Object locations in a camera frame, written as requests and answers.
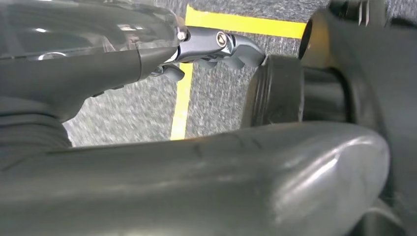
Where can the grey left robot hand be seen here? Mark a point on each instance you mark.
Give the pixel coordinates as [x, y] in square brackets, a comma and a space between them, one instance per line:
[195, 182]

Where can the dark robot leg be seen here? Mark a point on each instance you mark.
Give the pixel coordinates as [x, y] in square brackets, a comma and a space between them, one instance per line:
[277, 94]

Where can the yellow floor tape square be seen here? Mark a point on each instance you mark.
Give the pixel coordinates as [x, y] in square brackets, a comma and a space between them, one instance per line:
[228, 22]

